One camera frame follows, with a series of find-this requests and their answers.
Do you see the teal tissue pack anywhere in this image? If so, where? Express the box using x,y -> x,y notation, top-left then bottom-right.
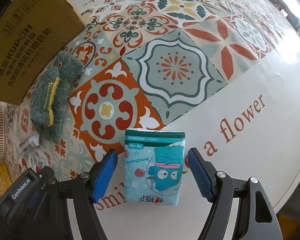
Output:
124,128 -> 185,205

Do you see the yellow woven tissue box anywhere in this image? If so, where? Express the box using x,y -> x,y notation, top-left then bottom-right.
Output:
0,162 -> 13,197

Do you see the dark green plush toy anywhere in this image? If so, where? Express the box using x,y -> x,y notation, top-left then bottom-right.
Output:
30,51 -> 84,144

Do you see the patterned tablecloth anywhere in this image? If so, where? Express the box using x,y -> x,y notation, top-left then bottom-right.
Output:
5,0 -> 300,239

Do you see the brown cardboard box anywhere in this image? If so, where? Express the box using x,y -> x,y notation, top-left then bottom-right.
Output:
0,0 -> 85,105

